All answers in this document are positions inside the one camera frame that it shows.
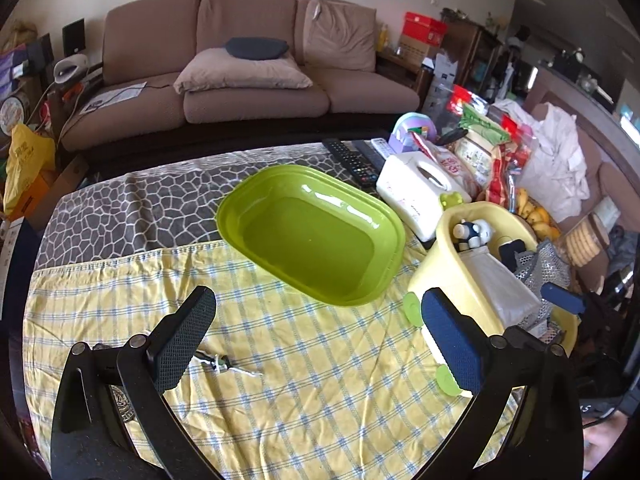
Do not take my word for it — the white and red snack bag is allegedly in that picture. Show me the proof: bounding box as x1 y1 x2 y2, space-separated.
416 137 479 197

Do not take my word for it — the yellow frog storage container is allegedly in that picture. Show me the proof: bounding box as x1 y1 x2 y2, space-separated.
403 191 581 400

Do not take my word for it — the beige back pillow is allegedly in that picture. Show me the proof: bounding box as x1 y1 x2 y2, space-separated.
303 0 377 72

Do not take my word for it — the dark wooden cabinet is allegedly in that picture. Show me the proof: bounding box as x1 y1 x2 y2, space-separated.
444 15 504 92

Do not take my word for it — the round patterned metal object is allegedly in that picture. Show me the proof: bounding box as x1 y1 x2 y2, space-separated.
107 385 137 424

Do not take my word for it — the black speaker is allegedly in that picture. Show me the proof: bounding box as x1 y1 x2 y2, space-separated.
62 18 86 56

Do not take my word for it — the white cloth pile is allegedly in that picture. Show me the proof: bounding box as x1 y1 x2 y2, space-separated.
492 100 592 221

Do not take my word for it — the purple plastic container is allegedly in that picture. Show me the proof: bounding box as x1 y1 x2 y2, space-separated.
389 112 439 153

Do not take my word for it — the brown cardboard box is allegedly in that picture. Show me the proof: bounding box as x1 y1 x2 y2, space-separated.
22 154 91 231

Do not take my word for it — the yellow plastic bag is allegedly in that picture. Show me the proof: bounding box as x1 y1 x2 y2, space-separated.
4 124 57 217

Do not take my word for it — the brown armchair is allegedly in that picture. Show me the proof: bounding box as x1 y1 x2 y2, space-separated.
530 102 640 241

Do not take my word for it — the pile of snack packets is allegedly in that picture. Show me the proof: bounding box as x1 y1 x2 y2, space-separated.
487 115 542 207

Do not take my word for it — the white tissue box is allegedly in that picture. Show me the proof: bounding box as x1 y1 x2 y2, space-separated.
376 152 473 242

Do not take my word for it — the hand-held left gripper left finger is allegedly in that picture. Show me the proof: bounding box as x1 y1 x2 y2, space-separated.
50 285 223 480

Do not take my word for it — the short black remote control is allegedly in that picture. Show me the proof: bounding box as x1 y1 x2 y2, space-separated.
351 139 389 172

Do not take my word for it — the brown fabric sofa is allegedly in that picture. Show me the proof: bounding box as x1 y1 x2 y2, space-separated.
60 0 423 153

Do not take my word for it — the silver mesh pouch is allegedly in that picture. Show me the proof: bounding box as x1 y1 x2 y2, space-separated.
514 239 572 333

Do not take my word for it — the clear cookie jar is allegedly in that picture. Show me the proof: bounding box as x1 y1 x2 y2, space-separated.
562 215 609 269

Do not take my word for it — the beige seat pillow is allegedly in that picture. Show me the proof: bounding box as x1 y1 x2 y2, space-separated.
173 49 314 95

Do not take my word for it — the green plastic basin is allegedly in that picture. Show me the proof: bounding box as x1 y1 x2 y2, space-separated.
215 164 407 307

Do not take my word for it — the white table appliance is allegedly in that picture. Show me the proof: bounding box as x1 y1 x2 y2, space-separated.
52 56 91 86

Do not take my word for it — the white tissue packet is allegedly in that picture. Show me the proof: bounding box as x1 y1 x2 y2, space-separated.
460 249 544 330

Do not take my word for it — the dark blue cushion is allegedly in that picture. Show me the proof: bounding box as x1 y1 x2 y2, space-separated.
225 36 290 61

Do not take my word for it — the red box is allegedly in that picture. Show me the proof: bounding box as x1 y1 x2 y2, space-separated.
402 11 449 43

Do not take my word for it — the orange fruit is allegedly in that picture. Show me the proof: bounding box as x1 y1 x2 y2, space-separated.
525 207 562 242

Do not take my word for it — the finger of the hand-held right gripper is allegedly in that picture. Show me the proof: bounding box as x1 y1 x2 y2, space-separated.
541 282 586 315

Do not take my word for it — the stack of purple boxes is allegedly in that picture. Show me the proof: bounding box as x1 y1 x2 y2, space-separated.
0 42 32 82

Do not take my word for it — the person's right hand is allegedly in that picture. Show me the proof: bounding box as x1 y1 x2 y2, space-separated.
582 422 626 480

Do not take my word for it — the paper sheet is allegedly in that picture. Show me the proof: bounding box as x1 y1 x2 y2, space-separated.
77 81 148 114

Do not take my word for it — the grey cobble pattern cloth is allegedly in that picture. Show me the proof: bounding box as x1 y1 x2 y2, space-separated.
35 145 363 273

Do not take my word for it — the green snack bag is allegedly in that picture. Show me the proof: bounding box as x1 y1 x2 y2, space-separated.
457 104 512 142

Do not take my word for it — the round table clock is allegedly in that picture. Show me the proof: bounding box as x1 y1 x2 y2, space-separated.
0 95 31 134

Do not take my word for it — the bunch of bananas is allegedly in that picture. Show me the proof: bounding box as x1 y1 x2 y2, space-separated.
512 187 544 222

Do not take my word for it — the printed cardboard box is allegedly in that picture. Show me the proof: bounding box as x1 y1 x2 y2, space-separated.
397 34 444 64

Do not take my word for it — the long black remote control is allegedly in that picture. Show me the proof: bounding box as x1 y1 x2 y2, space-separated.
321 138 379 192

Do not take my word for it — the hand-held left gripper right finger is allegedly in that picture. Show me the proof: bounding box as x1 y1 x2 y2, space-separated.
412 287 586 480

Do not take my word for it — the black and white cow figure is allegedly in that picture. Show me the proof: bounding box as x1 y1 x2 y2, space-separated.
452 218 496 252

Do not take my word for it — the yellow checked tablecloth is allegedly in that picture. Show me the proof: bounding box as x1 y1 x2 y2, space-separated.
22 232 521 480

